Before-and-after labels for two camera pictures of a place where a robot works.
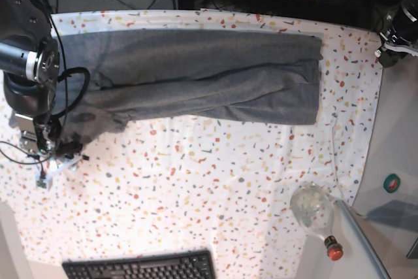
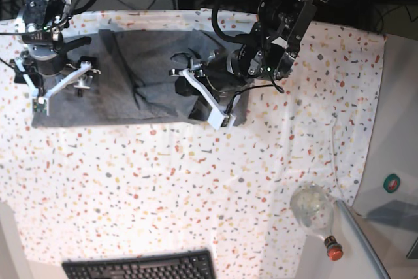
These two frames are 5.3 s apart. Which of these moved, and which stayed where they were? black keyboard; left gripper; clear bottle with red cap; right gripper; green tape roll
Moved: left gripper; right gripper
Stayed: clear bottle with red cap; green tape roll; black keyboard
